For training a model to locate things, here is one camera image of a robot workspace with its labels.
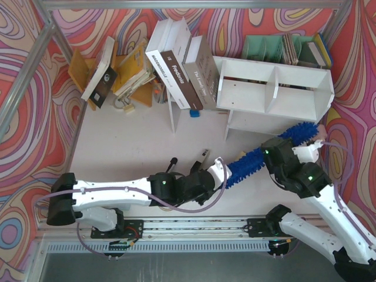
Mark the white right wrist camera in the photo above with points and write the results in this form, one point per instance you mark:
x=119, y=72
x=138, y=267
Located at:
x=308, y=153

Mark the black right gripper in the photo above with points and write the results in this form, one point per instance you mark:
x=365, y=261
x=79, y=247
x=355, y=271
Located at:
x=270, y=155

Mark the blue microfiber duster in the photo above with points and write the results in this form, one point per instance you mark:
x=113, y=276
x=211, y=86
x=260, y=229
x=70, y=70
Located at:
x=253, y=161

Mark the yellow worn paperback stack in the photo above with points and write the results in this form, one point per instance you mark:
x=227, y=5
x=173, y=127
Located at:
x=134, y=71

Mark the grey Lonely One book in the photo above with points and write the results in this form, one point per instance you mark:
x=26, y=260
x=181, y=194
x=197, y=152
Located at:
x=202, y=71

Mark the clear tape roll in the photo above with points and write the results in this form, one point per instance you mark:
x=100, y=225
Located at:
x=120, y=103

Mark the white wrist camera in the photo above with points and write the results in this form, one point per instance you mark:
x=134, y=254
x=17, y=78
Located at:
x=308, y=153
x=220, y=172

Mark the yellow sticky note pad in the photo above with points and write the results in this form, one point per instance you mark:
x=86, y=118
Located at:
x=242, y=153

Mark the white Mademoiselle book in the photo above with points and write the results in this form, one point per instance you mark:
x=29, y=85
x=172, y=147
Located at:
x=157, y=55

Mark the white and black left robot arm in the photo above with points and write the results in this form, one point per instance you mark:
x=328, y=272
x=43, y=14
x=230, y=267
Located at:
x=100, y=203

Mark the brown notebooks in organizer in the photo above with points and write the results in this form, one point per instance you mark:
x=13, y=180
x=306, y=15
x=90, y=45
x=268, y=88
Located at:
x=289, y=52

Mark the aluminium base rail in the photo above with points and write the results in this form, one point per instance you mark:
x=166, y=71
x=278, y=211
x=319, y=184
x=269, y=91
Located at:
x=171, y=235

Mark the blue pencil sharpener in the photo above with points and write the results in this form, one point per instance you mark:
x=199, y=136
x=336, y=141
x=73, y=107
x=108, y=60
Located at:
x=194, y=113

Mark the green desk organizer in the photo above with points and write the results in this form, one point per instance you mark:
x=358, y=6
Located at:
x=269, y=48

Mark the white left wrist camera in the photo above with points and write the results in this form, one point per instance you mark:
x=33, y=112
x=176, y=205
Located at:
x=220, y=172

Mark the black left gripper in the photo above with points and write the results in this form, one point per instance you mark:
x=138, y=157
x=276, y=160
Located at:
x=208, y=182

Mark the grey and blue book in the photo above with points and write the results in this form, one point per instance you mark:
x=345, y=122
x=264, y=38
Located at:
x=320, y=51

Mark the white wooden bookshelf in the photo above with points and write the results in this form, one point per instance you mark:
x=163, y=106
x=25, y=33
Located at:
x=269, y=98

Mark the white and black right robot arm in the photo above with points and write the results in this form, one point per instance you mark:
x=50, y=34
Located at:
x=350, y=248

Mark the white and black leaning book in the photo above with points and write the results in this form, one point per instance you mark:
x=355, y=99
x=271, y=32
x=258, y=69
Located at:
x=101, y=76

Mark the brown Fredonia book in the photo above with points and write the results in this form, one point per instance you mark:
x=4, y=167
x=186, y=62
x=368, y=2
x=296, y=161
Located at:
x=183, y=92

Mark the black and beige stapler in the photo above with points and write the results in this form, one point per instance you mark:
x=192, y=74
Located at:
x=200, y=160

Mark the beige binder clip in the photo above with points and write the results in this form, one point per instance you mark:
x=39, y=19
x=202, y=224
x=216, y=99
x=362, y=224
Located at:
x=128, y=106

